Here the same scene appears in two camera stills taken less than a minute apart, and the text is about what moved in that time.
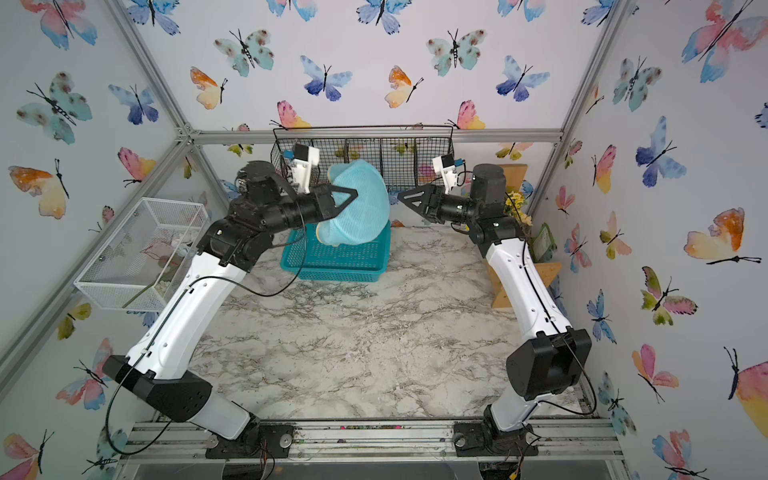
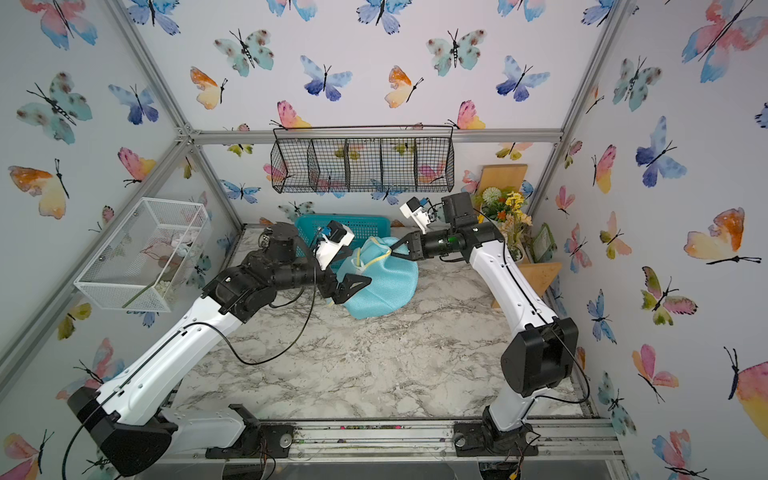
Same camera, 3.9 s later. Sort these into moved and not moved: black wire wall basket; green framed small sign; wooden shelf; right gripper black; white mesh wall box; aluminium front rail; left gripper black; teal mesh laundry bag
Moved: right gripper black; teal mesh laundry bag; left gripper black
Not moved: black wire wall basket; green framed small sign; aluminium front rail; wooden shelf; white mesh wall box
